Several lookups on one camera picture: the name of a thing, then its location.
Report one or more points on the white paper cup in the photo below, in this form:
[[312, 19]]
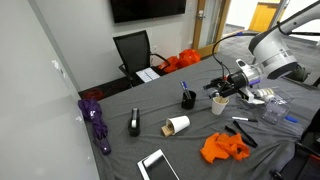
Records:
[[177, 124]]

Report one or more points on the black mesh office chair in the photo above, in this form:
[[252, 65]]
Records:
[[135, 53]]

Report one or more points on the wooden Merry Christmas sign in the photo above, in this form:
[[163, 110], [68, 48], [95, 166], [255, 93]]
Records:
[[167, 130]]

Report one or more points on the purple folded umbrella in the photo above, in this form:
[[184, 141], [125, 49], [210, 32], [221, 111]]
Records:
[[92, 112]]

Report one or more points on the clear organizer tray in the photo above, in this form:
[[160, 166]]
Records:
[[279, 95]]

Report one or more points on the black pen holder cup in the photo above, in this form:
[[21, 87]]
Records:
[[188, 103]]

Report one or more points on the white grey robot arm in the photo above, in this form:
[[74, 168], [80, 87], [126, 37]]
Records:
[[274, 58]]

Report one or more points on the black and white marker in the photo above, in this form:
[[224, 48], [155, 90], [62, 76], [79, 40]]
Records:
[[244, 119]]

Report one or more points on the small clear acrylic box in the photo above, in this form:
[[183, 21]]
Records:
[[275, 111]]

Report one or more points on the white cup with wooden sticks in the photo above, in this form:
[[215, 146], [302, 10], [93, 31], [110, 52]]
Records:
[[218, 104]]

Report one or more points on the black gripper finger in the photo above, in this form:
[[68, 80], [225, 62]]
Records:
[[226, 92], [212, 84]]

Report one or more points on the wall mounted black television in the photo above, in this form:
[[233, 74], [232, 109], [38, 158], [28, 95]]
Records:
[[131, 10]]

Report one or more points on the white paper on chair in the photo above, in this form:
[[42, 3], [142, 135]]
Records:
[[147, 75]]

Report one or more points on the blue pen in holder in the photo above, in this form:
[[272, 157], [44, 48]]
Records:
[[184, 87]]

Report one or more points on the orange bag on floor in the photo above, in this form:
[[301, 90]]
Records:
[[185, 58]]

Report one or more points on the grey tablecloth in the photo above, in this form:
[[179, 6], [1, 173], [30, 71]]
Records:
[[161, 99]]

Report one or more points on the blue marker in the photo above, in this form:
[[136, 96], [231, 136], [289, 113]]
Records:
[[291, 119]]

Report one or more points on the tablet with white frame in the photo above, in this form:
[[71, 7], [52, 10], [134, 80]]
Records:
[[156, 167]]

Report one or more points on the white tape rolls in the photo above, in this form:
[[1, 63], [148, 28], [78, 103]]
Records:
[[265, 94]]

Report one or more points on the orange cloth on table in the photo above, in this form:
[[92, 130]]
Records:
[[222, 146]]

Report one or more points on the wooden glass door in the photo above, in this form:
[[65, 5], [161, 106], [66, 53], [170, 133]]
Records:
[[210, 19]]

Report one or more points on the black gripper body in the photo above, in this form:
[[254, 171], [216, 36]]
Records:
[[236, 81]]

